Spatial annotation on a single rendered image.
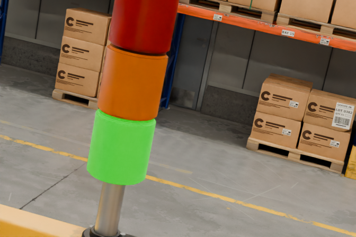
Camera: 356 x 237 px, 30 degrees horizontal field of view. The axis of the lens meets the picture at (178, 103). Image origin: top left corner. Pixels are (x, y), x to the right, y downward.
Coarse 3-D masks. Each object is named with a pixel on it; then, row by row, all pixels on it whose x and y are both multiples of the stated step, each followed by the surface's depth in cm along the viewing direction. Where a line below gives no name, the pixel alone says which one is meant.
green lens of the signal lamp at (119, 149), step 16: (96, 112) 54; (96, 128) 53; (112, 128) 52; (128, 128) 52; (144, 128) 53; (96, 144) 53; (112, 144) 53; (128, 144) 53; (144, 144) 53; (96, 160) 54; (112, 160) 53; (128, 160) 53; (144, 160) 54; (96, 176) 54; (112, 176) 53; (128, 176) 53; (144, 176) 55
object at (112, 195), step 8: (104, 184) 55; (112, 184) 55; (104, 192) 55; (112, 192) 55; (120, 192) 55; (104, 200) 55; (112, 200) 55; (120, 200) 56; (104, 208) 56; (112, 208) 55; (120, 208) 56; (96, 216) 56; (104, 216) 56; (112, 216) 56; (96, 224) 56; (104, 224) 56; (112, 224) 56; (96, 232) 56; (104, 232) 56; (112, 232) 56
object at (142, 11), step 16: (128, 0) 50; (144, 0) 50; (160, 0) 50; (176, 0) 51; (112, 16) 52; (128, 16) 50; (144, 16) 50; (160, 16) 50; (112, 32) 52; (128, 32) 51; (144, 32) 50; (160, 32) 51; (128, 48) 51; (144, 48) 51; (160, 48) 51
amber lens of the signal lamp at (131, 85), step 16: (112, 48) 52; (112, 64) 52; (128, 64) 51; (144, 64) 51; (160, 64) 52; (112, 80) 52; (128, 80) 51; (144, 80) 51; (160, 80) 53; (112, 96) 52; (128, 96) 52; (144, 96) 52; (160, 96) 54; (112, 112) 52; (128, 112) 52; (144, 112) 52
